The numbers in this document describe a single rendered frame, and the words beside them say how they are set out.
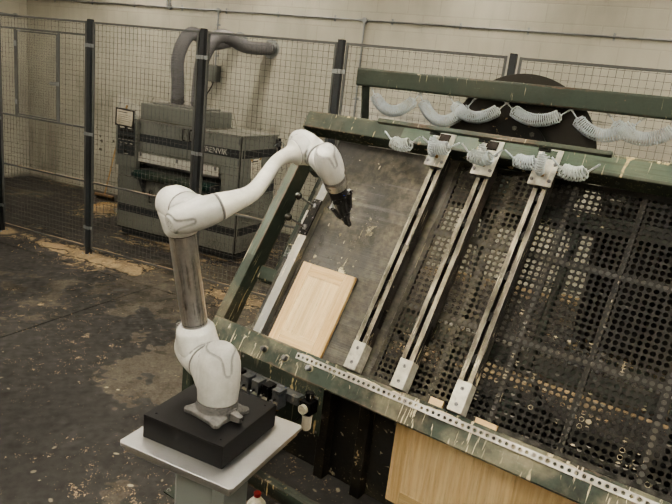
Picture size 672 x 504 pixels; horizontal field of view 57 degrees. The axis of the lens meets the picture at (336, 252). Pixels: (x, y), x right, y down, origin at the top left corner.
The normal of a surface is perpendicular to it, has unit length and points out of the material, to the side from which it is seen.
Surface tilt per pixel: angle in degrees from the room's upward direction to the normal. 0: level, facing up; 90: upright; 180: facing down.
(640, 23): 90
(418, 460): 90
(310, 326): 57
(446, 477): 90
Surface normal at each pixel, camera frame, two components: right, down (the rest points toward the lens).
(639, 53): -0.43, 0.18
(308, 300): -0.43, -0.40
